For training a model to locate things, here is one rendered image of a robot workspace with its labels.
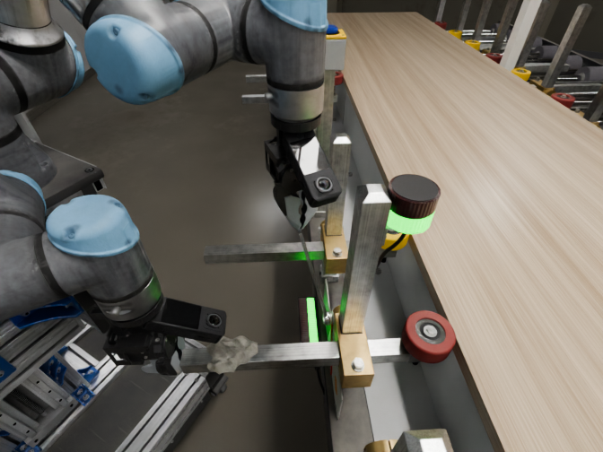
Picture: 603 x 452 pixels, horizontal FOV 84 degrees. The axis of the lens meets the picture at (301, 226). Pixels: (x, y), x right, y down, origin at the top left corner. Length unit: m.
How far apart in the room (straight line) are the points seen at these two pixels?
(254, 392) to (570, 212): 1.21
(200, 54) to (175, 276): 1.61
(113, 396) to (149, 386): 0.12
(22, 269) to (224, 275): 1.49
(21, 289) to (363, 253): 0.37
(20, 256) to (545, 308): 0.75
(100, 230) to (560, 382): 0.64
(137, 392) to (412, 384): 0.92
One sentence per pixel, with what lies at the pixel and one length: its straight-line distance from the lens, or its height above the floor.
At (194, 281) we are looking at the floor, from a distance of 1.87.
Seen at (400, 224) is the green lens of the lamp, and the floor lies 1.13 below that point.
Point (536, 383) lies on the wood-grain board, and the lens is 0.64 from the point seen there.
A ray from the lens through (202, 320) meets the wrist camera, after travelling 0.53.
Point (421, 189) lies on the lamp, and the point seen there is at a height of 1.17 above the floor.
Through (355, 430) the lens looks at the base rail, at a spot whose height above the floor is 0.70.
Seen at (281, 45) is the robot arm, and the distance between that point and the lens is 0.43.
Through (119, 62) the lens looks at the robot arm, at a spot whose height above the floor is 1.31.
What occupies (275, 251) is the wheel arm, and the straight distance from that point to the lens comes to 0.75.
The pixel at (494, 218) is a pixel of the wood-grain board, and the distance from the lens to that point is 0.88.
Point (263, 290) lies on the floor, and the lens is 1.76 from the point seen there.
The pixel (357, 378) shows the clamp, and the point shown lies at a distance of 0.59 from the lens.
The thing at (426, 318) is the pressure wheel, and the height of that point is 0.90.
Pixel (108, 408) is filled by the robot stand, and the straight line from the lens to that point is 1.41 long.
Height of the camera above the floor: 1.40
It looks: 42 degrees down
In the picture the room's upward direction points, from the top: straight up
